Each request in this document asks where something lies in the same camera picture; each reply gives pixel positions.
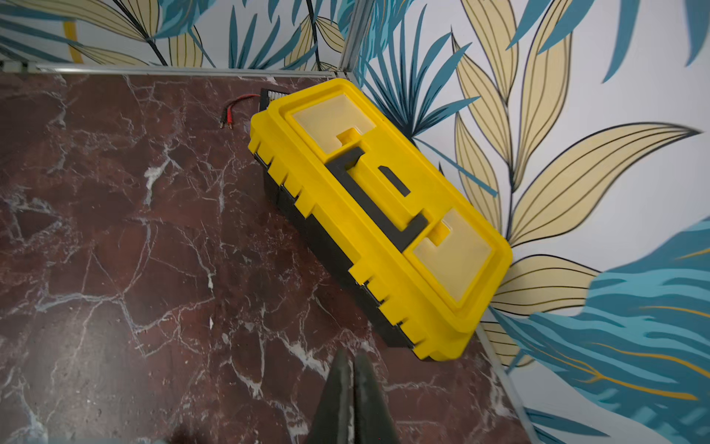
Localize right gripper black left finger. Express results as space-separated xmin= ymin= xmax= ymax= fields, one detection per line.
xmin=305 ymin=350 xmax=352 ymax=443

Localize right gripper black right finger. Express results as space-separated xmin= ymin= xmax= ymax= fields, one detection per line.
xmin=354 ymin=353 xmax=399 ymax=443

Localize yellow black toolbox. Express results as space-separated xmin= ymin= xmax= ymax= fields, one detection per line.
xmin=249 ymin=79 xmax=512 ymax=362

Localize red black probe leads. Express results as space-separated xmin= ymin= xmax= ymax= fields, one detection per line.
xmin=220 ymin=92 xmax=262 ymax=130

